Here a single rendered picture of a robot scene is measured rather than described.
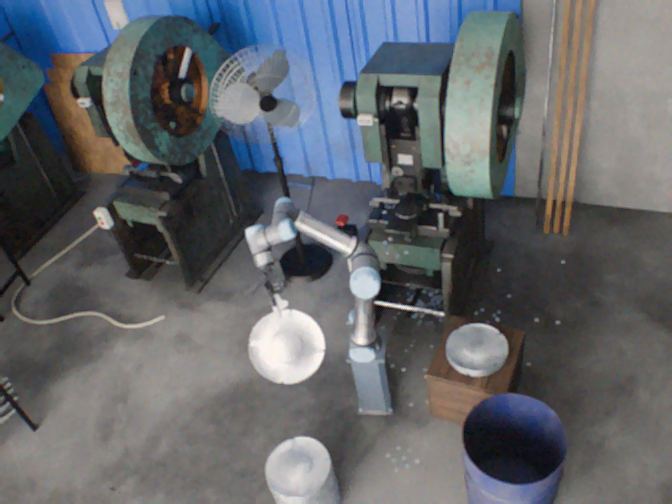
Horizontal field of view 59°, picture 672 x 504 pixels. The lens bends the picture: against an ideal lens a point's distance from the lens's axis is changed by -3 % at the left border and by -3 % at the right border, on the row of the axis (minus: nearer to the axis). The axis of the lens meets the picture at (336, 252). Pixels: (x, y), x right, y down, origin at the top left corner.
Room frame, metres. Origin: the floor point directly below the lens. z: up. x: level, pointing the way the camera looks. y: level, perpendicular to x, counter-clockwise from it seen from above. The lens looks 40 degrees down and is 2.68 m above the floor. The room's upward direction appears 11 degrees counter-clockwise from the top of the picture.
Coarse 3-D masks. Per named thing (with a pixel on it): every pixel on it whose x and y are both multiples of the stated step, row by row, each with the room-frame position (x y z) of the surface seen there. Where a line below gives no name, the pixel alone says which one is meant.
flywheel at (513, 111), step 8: (512, 56) 2.65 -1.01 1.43; (512, 64) 2.66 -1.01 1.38; (504, 72) 2.63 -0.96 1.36; (512, 72) 2.66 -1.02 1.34; (504, 80) 2.63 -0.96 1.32; (512, 80) 2.66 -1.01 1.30; (504, 88) 2.63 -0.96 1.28; (512, 88) 2.67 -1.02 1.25; (504, 96) 2.33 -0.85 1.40; (512, 96) 2.31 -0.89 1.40; (504, 104) 2.30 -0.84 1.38; (512, 104) 2.28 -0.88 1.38; (520, 104) 2.31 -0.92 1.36; (504, 112) 2.29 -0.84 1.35; (512, 112) 2.27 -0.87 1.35; (520, 112) 2.31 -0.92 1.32; (504, 120) 2.29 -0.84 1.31; (512, 120) 2.27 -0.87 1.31; (496, 128) 2.54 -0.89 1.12; (504, 128) 2.44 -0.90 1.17; (496, 136) 2.52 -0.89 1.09; (504, 136) 2.48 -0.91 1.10; (496, 144) 2.48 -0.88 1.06; (504, 144) 2.50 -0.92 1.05; (496, 152) 2.44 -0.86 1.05
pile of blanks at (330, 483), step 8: (328, 480) 1.36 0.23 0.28; (336, 480) 1.44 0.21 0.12; (320, 488) 1.32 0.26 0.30; (328, 488) 1.35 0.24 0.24; (336, 488) 1.40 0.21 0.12; (280, 496) 1.32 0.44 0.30; (312, 496) 1.30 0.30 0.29; (320, 496) 1.31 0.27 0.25; (328, 496) 1.33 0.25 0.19; (336, 496) 1.38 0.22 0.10
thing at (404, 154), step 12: (396, 132) 2.60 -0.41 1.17; (408, 132) 2.55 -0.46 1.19; (396, 144) 2.53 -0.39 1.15; (408, 144) 2.50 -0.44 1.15; (396, 156) 2.53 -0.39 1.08; (408, 156) 2.50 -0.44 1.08; (396, 168) 2.52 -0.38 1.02; (408, 168) 2.50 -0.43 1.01; (396, 180) 2.51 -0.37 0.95; (408, 180) 2.47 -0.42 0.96; (420, 180) 2.48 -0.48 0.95
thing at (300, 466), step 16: (288, 448) 1.53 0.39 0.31; (304, 448) 1.52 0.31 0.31; (320, 448) 1.50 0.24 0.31; (272, 464) 1.47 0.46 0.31; (288, 464) 1.45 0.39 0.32; (304, 464) 1.43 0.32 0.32; (320, 464) 1.42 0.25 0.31; (272, 480) 1.39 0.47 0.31; (288, 480) 1.38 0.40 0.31; (304, 480) 1.36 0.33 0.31; (320, 480) 1.35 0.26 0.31; (288, 496) 1.30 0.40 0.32; (304, 496) 1.29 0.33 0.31
